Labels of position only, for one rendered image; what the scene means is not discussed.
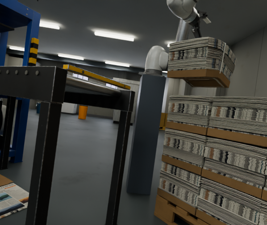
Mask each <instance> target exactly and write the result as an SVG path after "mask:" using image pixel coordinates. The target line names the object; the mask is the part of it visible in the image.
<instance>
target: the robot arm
mask: <svg viewBox="0 0 267 225"><path fill-rule="evenodd" d="M198 1H199V0H167V5H168V7H169V9H170V10H171V12H172V13H173V14H174V15H175V16H177V17H178V18H180V21H179V26H178V31H177V36H176V41H175V42H179V41H185V40H188V36H189V32H190V28H191V25H192V26H193V29H192V32H193V34H194V36H195V38H201V37H202V36H201V33H200V20H201V19H203V20H204V21H205V22H206V23H207V24H209V23H211V21H210V20H209V19H208V18H207V16H208V15H206V12H202V11H200V10H198V11H197V10H196V9H195V6H196V3H197V2H198ZM199 15H203V16H201V17H200V16H199ZM196 27H198V28H196ZM168 59H169V54H168V53H166V52H165V49H164V48H162V47H161V46H153V47H152V48H151V49H150V51H149V53H148V55H147V57H146V65H145V71H144V72H139V73H138V75H141V76H142V75H143V74H145V75H153V76H160V77H165V76H163V75H162V71H168V61H169V60H168Z"/></svg>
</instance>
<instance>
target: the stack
mask: <svg viewBox="0 0 267 225"><path fill-rule="evenodd" d="M169 99H170V100H169V107H168V115H167V121H170V122H175V123H181V124H187V125H194V126H200V127H206V128H212V129H220V130H226V131H231V132H237V133H245V134H251V135H256V136H262V137H267V98H262V97H235V96H217V97H209V96H185V95H174V96H170V97H169ZM164 138H165V139H164V147H163V155H165V156H168V157H171V158H175V159H177V160H180V161H183V162H186V163H189V164H192V165H195V166H198V167H201V168H202V167H203V169H206V170H208V171H211V172H214V173H217V174H220V175H223V176H226V177H229V178H232V179H234V180H237V181H240V182H243V183H246V184H249V185H252V186H254V187H257V188H260V189H263V188H264V190H266V191H267V147H265V146H259V145H254V144H250V143H244V142H238V141H233V140H229V139H223V138H219V137H212V136H208V135H202V134H198V133H192V132H187V131H182V130H177V129H171V128H169V129H166V130H165V136H164ZM159 189H161V190H163V191H165V192H167V193H169V194H171V195H172V196H174V197H176V198H178V199H180V200H181V201H183V202H185V203H187V204H188V205H190V206H192V207H194V208H198V210H200V211H202V212H204V213H206V214H208V215H210V216H212V217H214V218H216V219H218V220H219V221H221V222H223V223H225V224H227V225H267V201H266V200H263V199H261V198H258V197H255V196H253V195H250V194H248V193H245V192H242V191H240V190H237V189H235V188H232V187H229V186H226V185H224V184H221V183H219V182H216V181H213V180H211V179H208V178H205V177H203V176H201V175H199V174H196V173H193V172H191V171H188V170H185V169H183V168H180V167H177V166H174V165H171V164H169V163H166V162H162V167H161V171H160V183H159ZM154 215H155V216H156V217H158V218H159V219H161V220H162V221H164V222H165V223H167V224H168V225H178V224H176V223H175V222H174V218H175V216H177V217H178V218H180V219H182V220H183V221H185V222H187V223H188V224H190V225H211V224H209V223H207V222H205V221H204V220H202V219H200V218H198V217H196V216H194V215H193V214H191V213H189V212H188V211H186V210H184V209H182V208H181V207H179V206H177V205H176V204H174V203H172V202H170V201H168V200H167V199H165V198H163V197H162V196H160V195H157V196H156V204H155V210H154Z"/></svg>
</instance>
